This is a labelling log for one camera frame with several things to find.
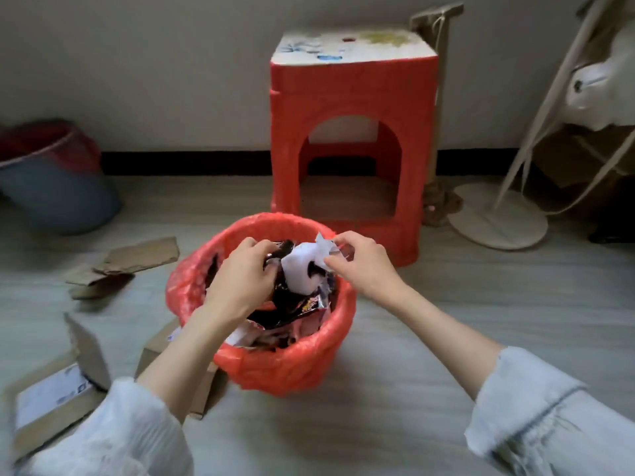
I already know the person's left hand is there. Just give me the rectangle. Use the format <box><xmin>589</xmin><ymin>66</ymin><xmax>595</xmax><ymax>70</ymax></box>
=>
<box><xmin>205</xmin><ymin>237</ymin><xmax>282</xmax><ymax>325</ymax></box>

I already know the person's right hand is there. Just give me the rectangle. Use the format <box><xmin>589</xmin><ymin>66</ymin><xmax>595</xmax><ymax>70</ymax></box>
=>
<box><xmin>324</xmin><ymin>231</ymin><xmax>409</xmax><ymax>306</ymax></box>

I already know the white paper scrap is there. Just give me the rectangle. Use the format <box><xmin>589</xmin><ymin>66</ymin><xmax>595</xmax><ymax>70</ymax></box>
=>
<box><xmin>281</xmin><ymin>233</ymin><xmax>344</xmax><ymax>297</ymax></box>

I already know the person's left forearm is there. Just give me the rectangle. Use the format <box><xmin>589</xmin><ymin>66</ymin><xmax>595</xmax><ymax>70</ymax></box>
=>
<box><xmin>136</xmin><ymin>306</ymin><xmax>240</xmax><ymax>423</ymax></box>

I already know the person's right forearm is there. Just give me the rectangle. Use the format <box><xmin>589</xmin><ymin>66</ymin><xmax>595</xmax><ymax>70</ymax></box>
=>
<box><xmin>391</xmin><ymin>285</ymin><xmax>505</xmax><ymax>401</ymax></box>

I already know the pile of black wrappers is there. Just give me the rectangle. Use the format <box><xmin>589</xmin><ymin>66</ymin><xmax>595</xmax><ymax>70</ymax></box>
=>
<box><xmin>206</xmin><ymin>240</ymin><xmax>339</xmax><ymax>350</ymax></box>

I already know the trash bin with red bag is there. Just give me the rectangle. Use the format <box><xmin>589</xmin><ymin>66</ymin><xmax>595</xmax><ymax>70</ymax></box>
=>
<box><xmin>165</xmin><ymin>212</ymin><xmax>358</xmax><ymax>397</ymax></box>

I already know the torn brown cardboard piece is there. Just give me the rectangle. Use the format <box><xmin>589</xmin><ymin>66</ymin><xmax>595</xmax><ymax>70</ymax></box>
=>
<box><xmin>63</xmin><ymin>236</ymin><xmax>181</xmax><ymax>301</ymax></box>

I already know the flat brown cardboard box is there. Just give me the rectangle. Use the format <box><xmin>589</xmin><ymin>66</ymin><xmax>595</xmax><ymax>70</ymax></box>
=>
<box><xmin>134</xmin><ymin>318</ymin><xmax>222</xmax><ymax>421</ymax></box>

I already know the white stand with round base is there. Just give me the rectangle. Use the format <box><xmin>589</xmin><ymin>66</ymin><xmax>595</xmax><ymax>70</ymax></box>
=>
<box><xmin>447</xmin><ymin>0</ymin><xmax>635</xmax><ymax>251</ymax></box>

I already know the red plastic stool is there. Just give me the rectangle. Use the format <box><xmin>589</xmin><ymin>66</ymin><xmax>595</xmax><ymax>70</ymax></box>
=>
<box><xmin>269</xmin><ymin>28</ymin><xmax>441</xmax><ymax>268</ymax></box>

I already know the blue bucket with red bag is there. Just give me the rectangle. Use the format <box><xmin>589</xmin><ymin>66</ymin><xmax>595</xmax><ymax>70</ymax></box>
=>
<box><xmin>0</xmin><ymin>119</ymin><xmax>123</xmax><ymax>237</ymax></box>

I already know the white left sleeve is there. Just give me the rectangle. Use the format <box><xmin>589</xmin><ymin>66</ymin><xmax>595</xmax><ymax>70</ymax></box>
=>
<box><xmin>17</xmin><ymin>377</ymin><xmax>194</xmax><ymax>476</ymax></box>

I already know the white sleeve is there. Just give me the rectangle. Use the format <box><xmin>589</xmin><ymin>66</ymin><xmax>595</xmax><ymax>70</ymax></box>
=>
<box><xmin>17</xmin><ymin>377</ymin><xmax>194</xmax><ymax>476</ymax></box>
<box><xmin>464</xmin><ymin>347</ymin><xmax>635</xmax><ymax>476</ymax></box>

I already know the open cardboard box with label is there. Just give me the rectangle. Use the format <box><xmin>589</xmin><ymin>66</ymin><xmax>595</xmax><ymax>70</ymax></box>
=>
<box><xmin>0</xmin><ymin>313</ymin><xmax>113</xmax><ymax>462</ymax></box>

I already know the white right sleeve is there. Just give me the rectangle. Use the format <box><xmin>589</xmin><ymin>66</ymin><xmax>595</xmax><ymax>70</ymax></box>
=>
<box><xmin>464</xmin><ymin>347</ymin><xmax>635</xmax><ymax>476</ymax></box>

